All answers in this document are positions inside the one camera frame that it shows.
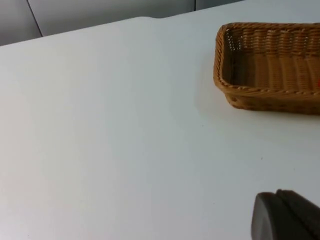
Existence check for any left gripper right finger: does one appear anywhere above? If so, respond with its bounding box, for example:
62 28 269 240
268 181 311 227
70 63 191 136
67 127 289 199
275 189 320 240

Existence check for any brown wicker basket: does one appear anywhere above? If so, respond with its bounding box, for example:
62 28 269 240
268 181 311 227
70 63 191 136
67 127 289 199
213 22 320 116

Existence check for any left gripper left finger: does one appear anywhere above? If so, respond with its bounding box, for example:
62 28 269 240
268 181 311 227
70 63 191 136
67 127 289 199
251 191 313 240

